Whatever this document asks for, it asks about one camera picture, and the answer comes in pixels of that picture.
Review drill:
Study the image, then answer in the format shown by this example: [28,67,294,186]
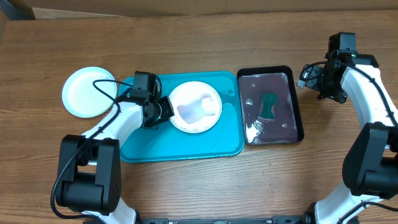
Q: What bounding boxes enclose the green sponge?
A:
[259,92,278,120]

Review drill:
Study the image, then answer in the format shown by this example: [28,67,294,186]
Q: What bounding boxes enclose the light blue plastic plate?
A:
[62,67,118,118]

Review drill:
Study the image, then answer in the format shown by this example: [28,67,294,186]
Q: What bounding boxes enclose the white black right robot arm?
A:
[297,52,397,223]

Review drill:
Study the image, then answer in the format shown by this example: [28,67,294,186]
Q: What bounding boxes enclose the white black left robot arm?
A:
[50,96,174,223]

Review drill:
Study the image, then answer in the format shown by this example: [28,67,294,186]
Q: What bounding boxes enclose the black tray with water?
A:
[237,65,304,145]

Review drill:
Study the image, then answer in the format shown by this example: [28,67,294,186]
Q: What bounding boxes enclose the pink plastic plate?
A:
[169,81,223,134]

